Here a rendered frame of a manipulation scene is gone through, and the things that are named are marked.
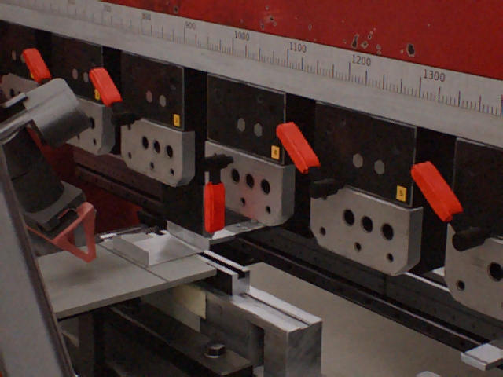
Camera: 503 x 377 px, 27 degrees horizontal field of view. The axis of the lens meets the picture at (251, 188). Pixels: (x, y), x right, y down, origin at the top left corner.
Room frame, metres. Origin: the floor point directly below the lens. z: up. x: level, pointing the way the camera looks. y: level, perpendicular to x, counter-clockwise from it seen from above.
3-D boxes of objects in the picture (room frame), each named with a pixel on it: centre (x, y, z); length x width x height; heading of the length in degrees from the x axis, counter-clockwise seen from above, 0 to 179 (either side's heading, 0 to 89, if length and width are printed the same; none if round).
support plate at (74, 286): (1.30, 0.20, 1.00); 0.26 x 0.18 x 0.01; 129
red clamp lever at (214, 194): (1.23, 0.04, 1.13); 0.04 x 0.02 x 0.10; 129
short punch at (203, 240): (1.39, 0.09, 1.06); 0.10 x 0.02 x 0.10; 39
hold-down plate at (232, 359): (1.32, 0.11, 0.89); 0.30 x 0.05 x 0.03; 39
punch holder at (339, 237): (1.10, -0.15, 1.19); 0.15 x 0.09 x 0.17; 39
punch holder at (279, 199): (1.25, -0.02, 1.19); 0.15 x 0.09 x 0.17; 39
